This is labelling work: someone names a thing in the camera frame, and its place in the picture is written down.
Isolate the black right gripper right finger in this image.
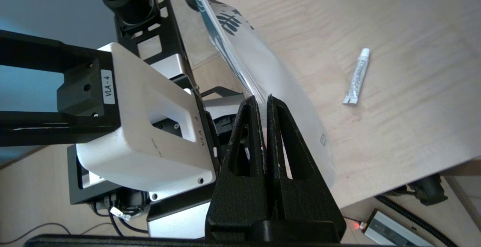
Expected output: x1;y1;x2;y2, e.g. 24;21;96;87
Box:
259;95;346;242

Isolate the black coiled cable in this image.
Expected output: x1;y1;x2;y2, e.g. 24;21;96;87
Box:
375;194;458;247

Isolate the silver power adapter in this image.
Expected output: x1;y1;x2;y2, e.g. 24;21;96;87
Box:
360;209;433;247

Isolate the blue bed cover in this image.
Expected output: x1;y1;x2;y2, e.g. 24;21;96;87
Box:
0;0;118;165

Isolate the white horse-print zipper pouch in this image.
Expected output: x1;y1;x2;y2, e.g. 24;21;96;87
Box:
182;0;336;188

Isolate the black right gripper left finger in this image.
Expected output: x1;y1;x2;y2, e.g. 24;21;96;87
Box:
205;95;274;242

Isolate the silver base housing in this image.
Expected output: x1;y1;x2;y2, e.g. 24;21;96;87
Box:
147;197;212;240

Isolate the silver robot base box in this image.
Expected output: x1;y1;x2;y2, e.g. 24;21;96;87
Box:
148;53;245;121

